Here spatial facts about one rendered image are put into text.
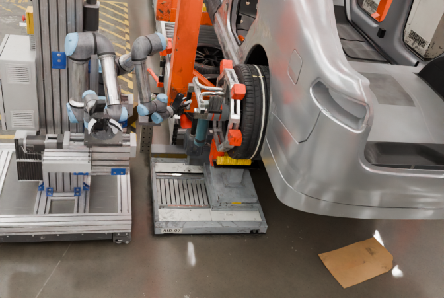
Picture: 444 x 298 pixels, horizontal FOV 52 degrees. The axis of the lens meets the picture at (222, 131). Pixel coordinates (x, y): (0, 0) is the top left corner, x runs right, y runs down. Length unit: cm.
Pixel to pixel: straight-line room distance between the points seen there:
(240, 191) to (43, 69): 164
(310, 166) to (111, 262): 151
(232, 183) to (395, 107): 132
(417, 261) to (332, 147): 180
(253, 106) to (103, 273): 143
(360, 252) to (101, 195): 195
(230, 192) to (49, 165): 135
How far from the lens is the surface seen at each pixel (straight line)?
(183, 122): 404
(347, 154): 231
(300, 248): 354
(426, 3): 774
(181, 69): 351
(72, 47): 249
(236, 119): 290
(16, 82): 283
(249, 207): 352
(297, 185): 252
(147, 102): 291
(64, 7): 266
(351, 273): 353
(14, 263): 326
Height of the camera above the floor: 247
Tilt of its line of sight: 33 degrees down
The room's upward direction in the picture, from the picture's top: 11 degrees clockwise
